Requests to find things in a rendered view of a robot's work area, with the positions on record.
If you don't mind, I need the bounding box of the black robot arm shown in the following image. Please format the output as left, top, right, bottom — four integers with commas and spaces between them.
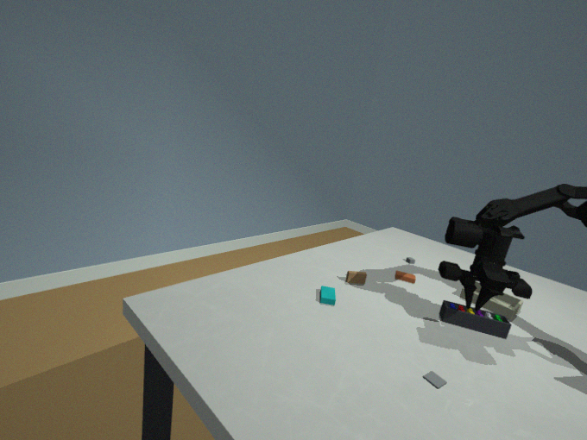
445, 184, 587, 292

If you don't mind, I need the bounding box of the beige rectangular tray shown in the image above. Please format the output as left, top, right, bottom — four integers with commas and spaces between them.
460, 281, 524, 320

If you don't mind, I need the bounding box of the small teal block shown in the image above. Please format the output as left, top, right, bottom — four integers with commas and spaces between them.
320, 286, 336, 305

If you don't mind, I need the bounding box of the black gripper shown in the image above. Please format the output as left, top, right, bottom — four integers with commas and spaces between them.
438, 248, 532, 311

